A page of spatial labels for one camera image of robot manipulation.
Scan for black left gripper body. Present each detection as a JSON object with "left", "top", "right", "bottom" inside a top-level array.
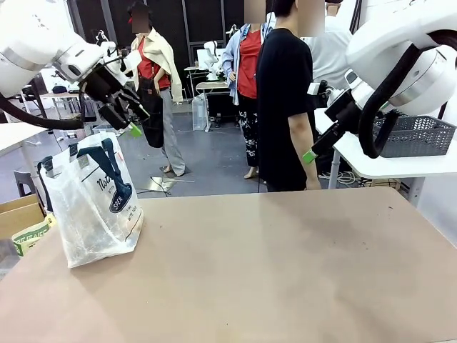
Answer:
[{"left": 79, "top": 69, "right": 124, "bottom": 108}]

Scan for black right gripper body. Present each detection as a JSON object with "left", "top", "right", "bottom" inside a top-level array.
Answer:
[{"left": 324, "top": 89, "right": 358, "bottom": 124}]

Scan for translucent shopping bag blue handles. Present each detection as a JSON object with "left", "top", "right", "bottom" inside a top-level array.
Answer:
[{"left": 37, "top": 134, "right": 146, "bottom": 269}]

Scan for person right forearm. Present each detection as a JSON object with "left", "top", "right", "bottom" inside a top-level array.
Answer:
[{"left": 288, "top": 114, "right": 320, "bottom": 182}]

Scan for person in white shirt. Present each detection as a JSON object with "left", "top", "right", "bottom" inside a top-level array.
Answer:
[{"left": 303, "top": 0, "right": 354, "bottom": 90}]

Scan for metal mannequin stand base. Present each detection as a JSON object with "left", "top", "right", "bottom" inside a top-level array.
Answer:
[{"left": 149, "top": 174, "right": 196, "bottom": 196}]

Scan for person in black t-shirt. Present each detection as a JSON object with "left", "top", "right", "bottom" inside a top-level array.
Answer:
[{"left": 256, "top": 0, "right": 326, "bottom": 193}]

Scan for clear plastic container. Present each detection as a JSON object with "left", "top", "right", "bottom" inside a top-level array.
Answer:
[{"left": 191, "top": 93, "right": 210, "bottom": 131}]

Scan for white side table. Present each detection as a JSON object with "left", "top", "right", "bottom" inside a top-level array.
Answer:
[{"left": 313, "top": 106, "right": 457, "bottom": 207}]

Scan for grey plastic basket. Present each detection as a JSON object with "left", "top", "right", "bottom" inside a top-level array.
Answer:
[{"left": 373, "top": 114, "right": 457, "bottom": 159}]

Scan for grey chair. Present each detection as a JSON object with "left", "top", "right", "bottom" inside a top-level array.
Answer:
[{"left": 13, "top": 170, "right": 41, "bottom": 198}]

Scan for brown cardboard box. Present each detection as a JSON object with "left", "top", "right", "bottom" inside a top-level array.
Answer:
[{"left": 0, "top": 194, "right": 47, "bottom": 241}]

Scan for green white carton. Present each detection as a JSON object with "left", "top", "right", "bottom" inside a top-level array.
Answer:
[{"left": 11, "top": 213, "right": 58, "bottom": 257}]

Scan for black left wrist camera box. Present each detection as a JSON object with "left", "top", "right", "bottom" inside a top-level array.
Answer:
[{"left": 98, "top": 103, "right": 130, "bottom": 131}]

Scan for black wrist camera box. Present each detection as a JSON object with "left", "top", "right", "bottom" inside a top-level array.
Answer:
[
  {"left": 311, "top": 120, "right": 350, "bottom": 155},
  {"left": 98, "top": 103, "right": 130, "bottom": 131}
]

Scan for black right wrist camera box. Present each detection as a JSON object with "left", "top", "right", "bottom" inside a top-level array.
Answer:
[{"left": 311, "top": 120, "right": 350, "bottom": 155}]

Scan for black braided cable conduit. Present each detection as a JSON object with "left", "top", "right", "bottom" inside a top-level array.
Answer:
[
  {"left": 358, "top": 30, "right": 457, "bottom": 160},
  {"left": 0, "top": 81, "right": 86, "bottom": 130}
]

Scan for white floor cable bundle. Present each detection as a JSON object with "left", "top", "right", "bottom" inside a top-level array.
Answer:
[{"left": 317, "top": 170, "right": 371, "bottom": 187}]

